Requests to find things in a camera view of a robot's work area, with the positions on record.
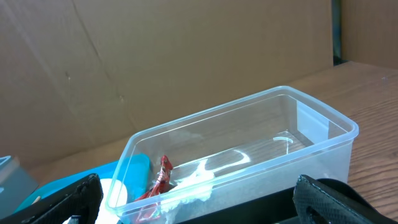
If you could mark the grey dish rack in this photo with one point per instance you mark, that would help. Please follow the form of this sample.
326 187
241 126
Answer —
16 185

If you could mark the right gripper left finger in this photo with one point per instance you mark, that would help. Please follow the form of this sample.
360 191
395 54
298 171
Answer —
78 202

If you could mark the large white plate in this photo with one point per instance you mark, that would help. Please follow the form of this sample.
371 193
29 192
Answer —
118 197

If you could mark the black tray bin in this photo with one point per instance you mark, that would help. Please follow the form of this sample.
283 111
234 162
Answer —
274 208

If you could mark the wooden chopstick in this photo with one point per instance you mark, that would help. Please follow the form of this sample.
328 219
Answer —
36 200

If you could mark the red snack wrapper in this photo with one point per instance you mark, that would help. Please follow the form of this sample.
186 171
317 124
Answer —
160 186

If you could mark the brown cardboard backdrop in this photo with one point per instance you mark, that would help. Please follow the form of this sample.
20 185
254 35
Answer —
76 75

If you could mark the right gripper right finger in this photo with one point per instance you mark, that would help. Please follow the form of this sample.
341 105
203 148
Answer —
316 202

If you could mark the clear plastic bin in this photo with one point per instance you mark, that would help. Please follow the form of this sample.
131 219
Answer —
256 146

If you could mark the white tissue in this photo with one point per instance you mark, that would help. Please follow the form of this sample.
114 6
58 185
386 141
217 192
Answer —
191 191

